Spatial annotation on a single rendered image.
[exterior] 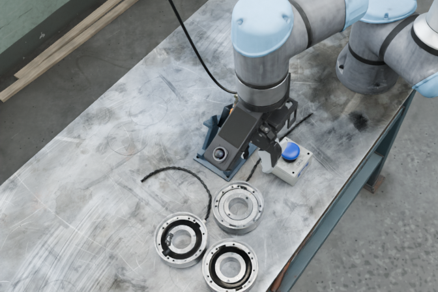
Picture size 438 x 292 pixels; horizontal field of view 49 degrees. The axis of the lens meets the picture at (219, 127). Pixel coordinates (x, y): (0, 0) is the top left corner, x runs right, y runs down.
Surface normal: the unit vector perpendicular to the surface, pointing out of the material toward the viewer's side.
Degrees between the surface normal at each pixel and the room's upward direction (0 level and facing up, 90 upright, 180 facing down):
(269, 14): 0
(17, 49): 90
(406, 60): 75
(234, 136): 29
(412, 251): 0
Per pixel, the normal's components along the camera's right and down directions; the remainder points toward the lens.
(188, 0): -0.07, -0.55
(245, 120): -0.32, -0.14
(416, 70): -0.78, 0.37
